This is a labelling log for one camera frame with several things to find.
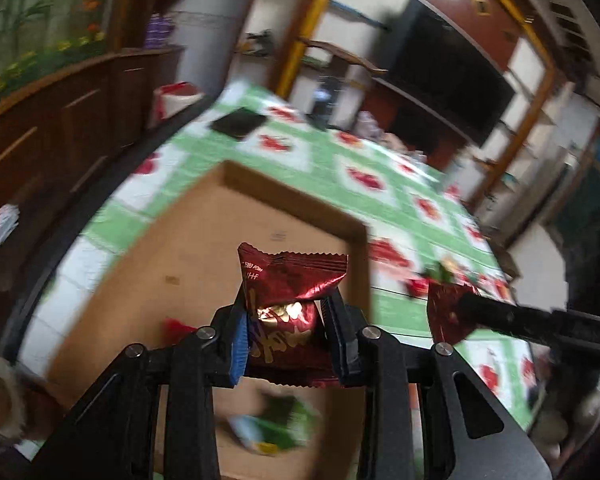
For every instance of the pale fuzzy object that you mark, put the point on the pale fuzzy object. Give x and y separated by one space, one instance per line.
0 400

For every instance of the purple box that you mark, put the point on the purple box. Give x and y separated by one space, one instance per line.
157 30

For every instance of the green and blue snack packet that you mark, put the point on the green and blue snack packet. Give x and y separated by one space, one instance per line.
275 425

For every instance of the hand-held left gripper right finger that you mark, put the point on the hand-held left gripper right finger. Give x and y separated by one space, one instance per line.
334 342

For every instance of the cardboard box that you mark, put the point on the cardboard box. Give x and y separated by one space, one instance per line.
205 240

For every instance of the flat black object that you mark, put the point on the flat black object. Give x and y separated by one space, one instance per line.
237 122

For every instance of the pink plastic bag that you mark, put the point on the pink plastic bag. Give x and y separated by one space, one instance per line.
372 127

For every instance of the dark bottle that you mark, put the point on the dark bottle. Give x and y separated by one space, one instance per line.
325 100

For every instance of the red and white bag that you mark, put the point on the red and white bag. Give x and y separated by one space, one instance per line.
176 96

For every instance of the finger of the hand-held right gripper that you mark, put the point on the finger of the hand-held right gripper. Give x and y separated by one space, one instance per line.
530 324

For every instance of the flower wall poster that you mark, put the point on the flower wall poster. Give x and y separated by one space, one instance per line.
35 25

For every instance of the wooden shelving unit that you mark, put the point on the wooden shelving unit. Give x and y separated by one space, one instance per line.
525 85

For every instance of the green checked tablecloth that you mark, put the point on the green checked tablecloth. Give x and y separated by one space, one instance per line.
325 165

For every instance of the white paper packet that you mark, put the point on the white paper packet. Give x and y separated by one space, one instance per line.
1 225

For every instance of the dark red snack packet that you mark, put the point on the dark red snack packet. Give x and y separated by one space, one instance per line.
290 275
445 315

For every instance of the wooden cabinet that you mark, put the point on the wooden cabinet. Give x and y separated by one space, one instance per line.
55 125

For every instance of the small red snack packet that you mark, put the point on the small red snack packet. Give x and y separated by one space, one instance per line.
176 330

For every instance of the black television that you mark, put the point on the black television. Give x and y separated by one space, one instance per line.
445 70

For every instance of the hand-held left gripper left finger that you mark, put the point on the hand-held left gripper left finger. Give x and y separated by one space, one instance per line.
237 347

